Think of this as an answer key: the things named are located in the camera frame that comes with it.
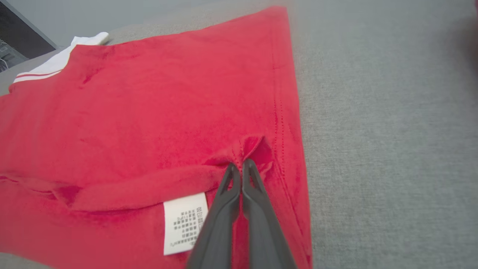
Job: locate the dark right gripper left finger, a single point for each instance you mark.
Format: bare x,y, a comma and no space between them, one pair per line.
216,228

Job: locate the red and white jersey shirt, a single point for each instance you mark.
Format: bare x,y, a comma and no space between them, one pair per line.
149,112

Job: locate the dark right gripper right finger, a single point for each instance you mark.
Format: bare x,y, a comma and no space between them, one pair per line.
265,231

